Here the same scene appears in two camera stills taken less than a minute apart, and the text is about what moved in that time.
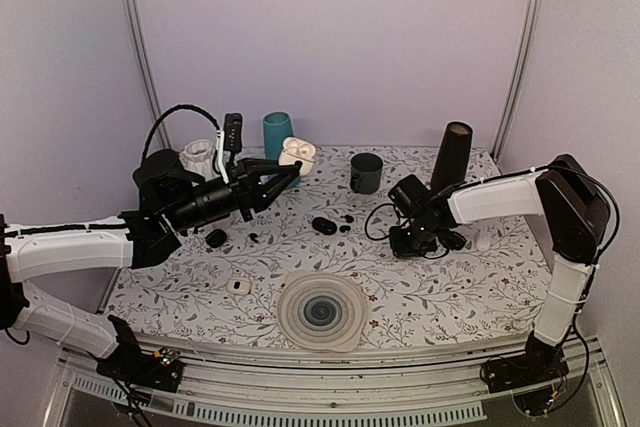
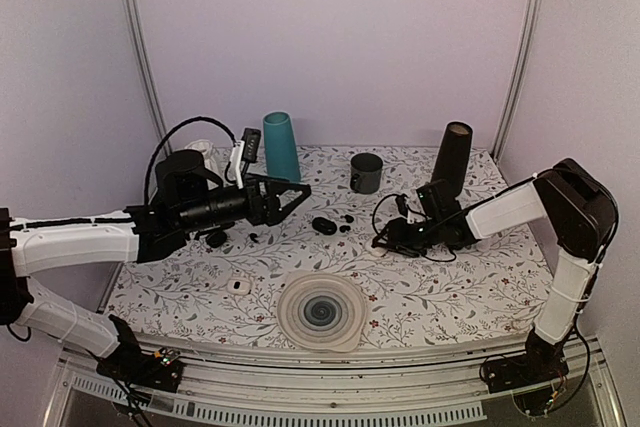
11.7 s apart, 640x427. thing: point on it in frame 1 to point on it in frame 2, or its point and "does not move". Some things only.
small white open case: [238, 285] does not move
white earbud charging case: [295, 149] to [374, 251]
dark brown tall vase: [453, 158] does not move
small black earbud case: [216, 238] does not move
